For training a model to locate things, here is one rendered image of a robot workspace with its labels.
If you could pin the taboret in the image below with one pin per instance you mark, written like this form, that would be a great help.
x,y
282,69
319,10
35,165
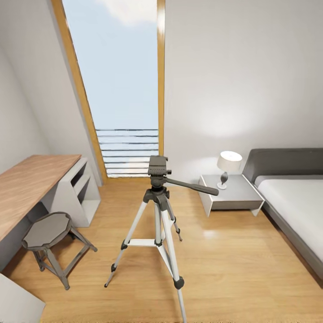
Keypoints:
x,y
45,233

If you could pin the table lamp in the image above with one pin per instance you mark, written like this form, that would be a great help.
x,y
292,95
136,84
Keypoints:
x,y
228,166

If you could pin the fixed window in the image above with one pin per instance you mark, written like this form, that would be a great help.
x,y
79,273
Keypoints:
x,y
116,54

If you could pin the nightstand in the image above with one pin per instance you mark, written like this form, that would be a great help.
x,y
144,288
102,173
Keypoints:
x,y
239,194

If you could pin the desk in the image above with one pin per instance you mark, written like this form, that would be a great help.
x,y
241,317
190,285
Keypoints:
x,y
35,187

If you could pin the bed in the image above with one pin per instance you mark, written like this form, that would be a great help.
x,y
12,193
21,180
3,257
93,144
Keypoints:
x,y
291,182

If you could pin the camera tripod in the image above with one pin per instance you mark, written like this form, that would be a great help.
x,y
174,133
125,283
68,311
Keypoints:
x,y
159,194

